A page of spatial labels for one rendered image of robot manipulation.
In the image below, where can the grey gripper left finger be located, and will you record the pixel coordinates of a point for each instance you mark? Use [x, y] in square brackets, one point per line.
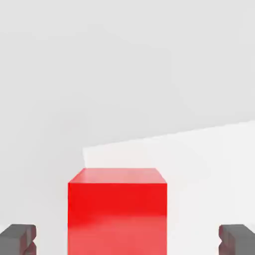
[14, 240]

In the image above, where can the small red cube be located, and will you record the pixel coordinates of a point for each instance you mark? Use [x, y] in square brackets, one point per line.
[117, 215]

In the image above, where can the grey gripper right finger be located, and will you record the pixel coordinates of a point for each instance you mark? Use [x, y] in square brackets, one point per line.
[240, 240]

